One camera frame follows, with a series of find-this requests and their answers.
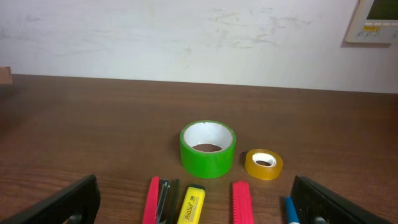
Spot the cardboard box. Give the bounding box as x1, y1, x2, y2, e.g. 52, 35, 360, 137
0, 67, 12, 85

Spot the yellow highlighter pen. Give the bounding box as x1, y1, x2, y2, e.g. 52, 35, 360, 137
177, 184, 205, 224

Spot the red utility knife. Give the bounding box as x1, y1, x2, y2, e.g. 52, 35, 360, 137
232, 181, 254, 224

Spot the wall control panel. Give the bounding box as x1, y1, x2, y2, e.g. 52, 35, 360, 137
345, 0, 398, 44

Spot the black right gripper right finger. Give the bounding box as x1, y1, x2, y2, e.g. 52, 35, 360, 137
290, 176, 391, 224

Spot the small yellow tape roll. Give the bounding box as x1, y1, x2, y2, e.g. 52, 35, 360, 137
244, 149, 284, 180

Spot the blue white marker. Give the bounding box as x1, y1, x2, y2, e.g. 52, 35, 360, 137
285, 197, 300, 224

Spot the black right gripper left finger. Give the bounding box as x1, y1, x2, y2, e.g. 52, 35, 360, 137
1, 174, 101, 224

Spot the green tape roll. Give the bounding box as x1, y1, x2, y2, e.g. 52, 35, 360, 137
180, 120, 236, 179

